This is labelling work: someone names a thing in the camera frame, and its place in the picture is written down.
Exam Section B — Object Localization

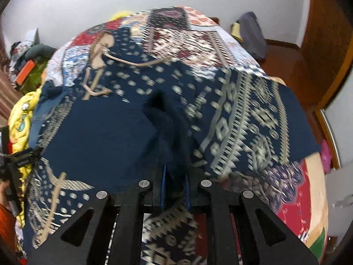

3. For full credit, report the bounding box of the navy patterned hooded garment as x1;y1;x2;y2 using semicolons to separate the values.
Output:
23;26;322;265

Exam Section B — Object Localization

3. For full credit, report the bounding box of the orange sleeve forearm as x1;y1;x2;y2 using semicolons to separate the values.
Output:
0;205;17;252

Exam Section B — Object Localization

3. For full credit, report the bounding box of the pile of clutter clothes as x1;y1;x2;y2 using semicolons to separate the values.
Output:
8;28;57;83

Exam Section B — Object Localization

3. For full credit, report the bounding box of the yellow cartoon blanket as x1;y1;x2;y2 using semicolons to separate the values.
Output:
8;86;41;255

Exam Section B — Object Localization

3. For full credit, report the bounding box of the colourful patchwork bedspread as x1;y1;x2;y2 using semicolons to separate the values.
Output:
41;5;330;265

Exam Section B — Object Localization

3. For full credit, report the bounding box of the pink striped curtain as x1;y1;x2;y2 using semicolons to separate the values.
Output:
0;32;22;126

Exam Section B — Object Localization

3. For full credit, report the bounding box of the orange box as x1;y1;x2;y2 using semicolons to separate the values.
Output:
16;60;36;85

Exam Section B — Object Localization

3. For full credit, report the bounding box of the pink object by door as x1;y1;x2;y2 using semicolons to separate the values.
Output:
320;139;332;174

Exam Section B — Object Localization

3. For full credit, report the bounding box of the yellow headboard pillow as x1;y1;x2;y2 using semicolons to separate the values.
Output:
109;11;133;21

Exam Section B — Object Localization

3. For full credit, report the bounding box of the brown wooden door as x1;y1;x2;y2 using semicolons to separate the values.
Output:
259;0;353;172

